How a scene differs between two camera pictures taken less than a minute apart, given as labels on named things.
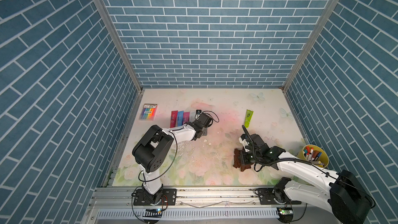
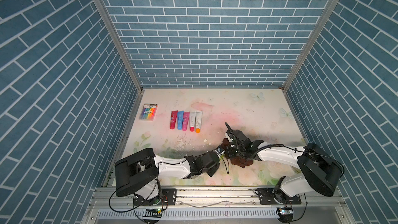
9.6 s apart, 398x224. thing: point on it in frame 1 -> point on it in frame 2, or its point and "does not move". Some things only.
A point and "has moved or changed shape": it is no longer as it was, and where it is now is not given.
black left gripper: (204, 132) -> (215, 169)
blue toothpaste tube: (180, 118) does not move
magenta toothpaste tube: (186, 117) does not move
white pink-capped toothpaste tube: (192, 116) does not move
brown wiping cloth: (237, 162) has moved or changed shape
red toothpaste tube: (174, 115) does not move
